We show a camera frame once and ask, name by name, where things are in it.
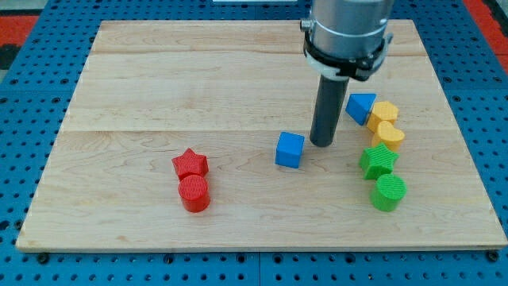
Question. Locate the yellow hexagon block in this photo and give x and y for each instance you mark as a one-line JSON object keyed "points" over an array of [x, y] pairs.
{"points": [[382, 111]]}

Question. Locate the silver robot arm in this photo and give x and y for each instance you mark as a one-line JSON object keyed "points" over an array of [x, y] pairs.
{"points": [[346, 38]]}

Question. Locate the blue cube block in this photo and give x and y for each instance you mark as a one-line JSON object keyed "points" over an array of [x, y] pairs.
{"points": [[289, 149]]}

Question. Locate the red star block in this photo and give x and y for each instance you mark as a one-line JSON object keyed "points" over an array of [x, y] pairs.
{"points": [[190, 163]]}

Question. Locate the wooden board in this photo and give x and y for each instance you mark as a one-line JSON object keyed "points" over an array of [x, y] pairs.
{"points": [[150, 90]]}

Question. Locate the red cylinder block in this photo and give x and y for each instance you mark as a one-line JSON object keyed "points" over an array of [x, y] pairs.
{"points": [[194, 193]]}

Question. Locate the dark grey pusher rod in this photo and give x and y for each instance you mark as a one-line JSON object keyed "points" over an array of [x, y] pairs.
{"points": [[327, 110]]}

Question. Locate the blue triangle block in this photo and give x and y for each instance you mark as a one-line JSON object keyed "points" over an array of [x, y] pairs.
{"points": [[359, 106]]}

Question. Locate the green star block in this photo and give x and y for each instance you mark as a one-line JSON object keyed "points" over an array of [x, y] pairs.
{"points": [[377, 161]]}

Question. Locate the yellow heart block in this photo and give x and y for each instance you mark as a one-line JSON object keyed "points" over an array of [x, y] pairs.
{"points": [[388, 134]]}

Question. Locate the green cylinder block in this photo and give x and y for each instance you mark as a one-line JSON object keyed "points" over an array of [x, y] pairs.
{"points": [[388, 192]]}

